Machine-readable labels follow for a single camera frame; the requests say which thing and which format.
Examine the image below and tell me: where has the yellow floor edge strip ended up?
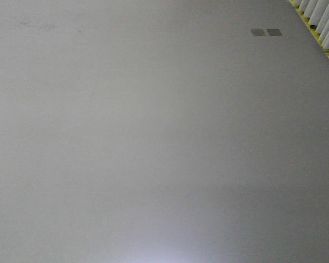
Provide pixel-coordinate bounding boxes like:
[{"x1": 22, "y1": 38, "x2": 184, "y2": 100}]
[{"x1": 287, "y1": 0, "x2": 329, "y2": 76}]

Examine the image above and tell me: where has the white pleated curtain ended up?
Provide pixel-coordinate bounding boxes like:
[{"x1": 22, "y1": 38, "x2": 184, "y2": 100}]
[{"x1": 294, "y1": 0, "x2": 329, "y2": 60}]

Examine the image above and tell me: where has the grey floor tape patch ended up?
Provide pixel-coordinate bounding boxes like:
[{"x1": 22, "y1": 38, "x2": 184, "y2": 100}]
[{"x1": 251, "y1": 28, "x2": 266, "y2": 37}]

